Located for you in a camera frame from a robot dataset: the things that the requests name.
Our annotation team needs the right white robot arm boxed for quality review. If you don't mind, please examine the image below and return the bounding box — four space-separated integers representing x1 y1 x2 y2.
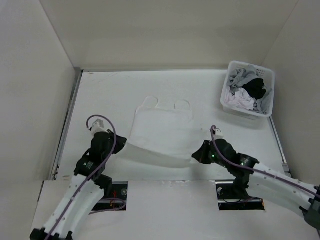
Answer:
192 139 320 230

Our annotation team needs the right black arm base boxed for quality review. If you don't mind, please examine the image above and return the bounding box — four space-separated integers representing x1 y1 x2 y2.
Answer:
215 181 265 211

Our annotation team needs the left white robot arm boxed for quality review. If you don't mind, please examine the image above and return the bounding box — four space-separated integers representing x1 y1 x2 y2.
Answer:
29 130 127 240

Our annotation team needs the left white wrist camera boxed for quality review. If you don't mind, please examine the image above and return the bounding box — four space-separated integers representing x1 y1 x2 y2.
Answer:
89 119 106 136

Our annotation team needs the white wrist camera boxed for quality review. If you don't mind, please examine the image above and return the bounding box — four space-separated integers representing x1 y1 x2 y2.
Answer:
89 119 106 136
213 128 225 140

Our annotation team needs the grey tank top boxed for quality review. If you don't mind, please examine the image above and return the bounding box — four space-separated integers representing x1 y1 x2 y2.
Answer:
226 65 272 115

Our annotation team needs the white plastic laundry basket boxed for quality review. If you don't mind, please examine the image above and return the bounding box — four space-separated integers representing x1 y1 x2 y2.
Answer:
220 61 275 120

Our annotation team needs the pale pink tank top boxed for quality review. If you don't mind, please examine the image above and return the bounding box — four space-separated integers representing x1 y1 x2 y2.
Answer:
223 87 255 111

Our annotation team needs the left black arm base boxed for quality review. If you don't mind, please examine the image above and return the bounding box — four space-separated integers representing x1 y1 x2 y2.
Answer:
92 182 128 212

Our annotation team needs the white tank top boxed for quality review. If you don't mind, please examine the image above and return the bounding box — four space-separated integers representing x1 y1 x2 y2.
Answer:
120 96 207 169

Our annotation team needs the black tank top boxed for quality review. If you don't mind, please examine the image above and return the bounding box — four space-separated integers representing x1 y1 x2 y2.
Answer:
242 78 267 100

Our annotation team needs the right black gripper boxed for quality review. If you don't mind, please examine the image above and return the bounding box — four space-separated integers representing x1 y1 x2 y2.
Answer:
191 139 229 168

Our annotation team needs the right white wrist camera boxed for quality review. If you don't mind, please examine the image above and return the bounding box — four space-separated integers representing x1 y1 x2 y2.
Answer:
213 128 225 140

